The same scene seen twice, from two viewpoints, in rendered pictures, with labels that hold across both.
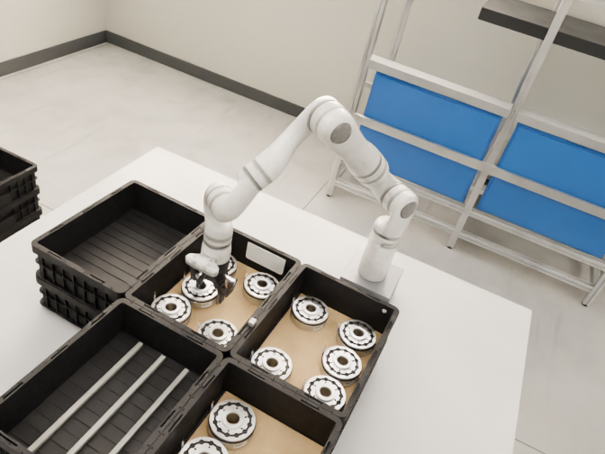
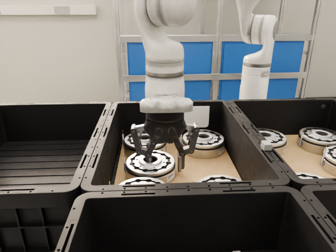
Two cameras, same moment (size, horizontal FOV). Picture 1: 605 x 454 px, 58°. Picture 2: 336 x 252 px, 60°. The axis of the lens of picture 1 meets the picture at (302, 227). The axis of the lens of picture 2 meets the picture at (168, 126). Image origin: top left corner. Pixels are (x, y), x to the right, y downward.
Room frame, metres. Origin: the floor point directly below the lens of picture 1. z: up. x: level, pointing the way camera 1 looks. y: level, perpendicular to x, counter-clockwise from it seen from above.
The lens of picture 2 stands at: (0.53, 0.38, 1.16)
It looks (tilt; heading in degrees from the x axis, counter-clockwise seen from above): 22 degrees down; 339
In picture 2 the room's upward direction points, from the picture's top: straight up
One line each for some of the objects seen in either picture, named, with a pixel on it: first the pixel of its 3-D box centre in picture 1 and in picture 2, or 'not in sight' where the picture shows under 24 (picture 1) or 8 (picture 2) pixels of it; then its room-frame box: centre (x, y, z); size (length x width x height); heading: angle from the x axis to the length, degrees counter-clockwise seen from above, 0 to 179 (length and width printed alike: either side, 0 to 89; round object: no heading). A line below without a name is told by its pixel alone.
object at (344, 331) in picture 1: (357, 334); (321, 135); (1.01, -0.21, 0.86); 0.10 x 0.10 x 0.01
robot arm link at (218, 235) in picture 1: (219, 213); (160, 30); (1.04, 0.20, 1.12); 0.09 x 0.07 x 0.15; 35
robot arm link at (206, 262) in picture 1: (212, 249); (165, 87); (1.01, 0.20, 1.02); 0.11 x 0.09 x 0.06; 162
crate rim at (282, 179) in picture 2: (219, 280); (176, 135); (1.02, 0.18, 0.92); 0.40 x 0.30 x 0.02; 162
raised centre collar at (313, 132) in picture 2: (357, 332); (321, 133); (1.01, -0.21, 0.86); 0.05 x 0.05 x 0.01
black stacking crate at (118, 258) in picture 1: (128, 246); (28, 162); (1.11, 0.46, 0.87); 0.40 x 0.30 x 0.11; 162
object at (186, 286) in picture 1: (201, 286); (150, 162); (1.04, 0.23, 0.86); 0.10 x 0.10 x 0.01
